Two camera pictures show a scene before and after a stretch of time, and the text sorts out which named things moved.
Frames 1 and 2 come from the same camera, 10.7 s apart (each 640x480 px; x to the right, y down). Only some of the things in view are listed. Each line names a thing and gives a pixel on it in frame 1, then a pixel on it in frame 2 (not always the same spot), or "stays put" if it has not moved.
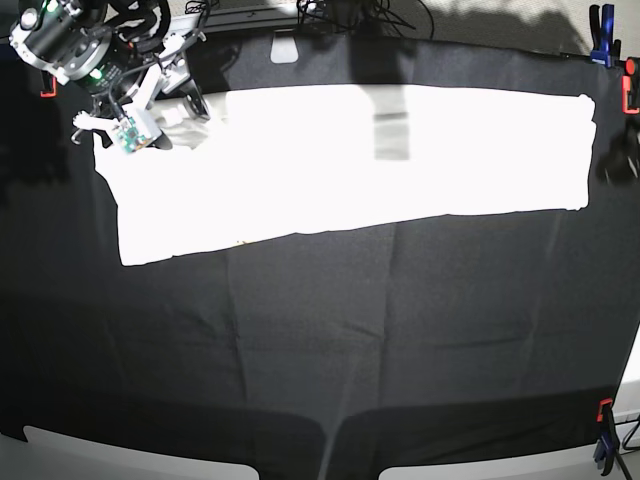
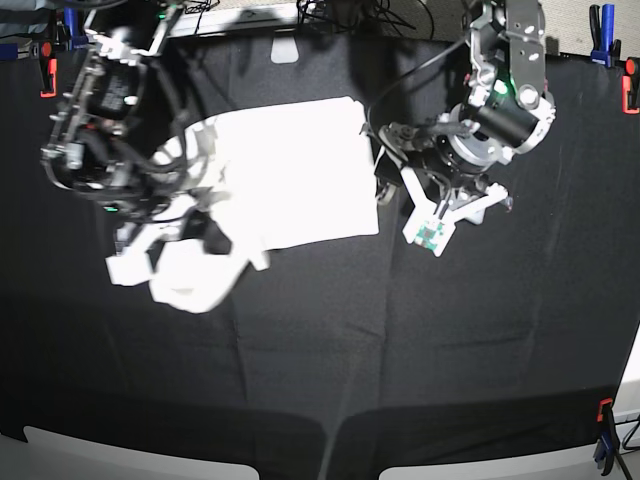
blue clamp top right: (606, 50) stays put
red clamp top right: (631, 86) stays put
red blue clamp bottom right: (607, 443) stays put
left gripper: (172, 72) -> (177, 218)
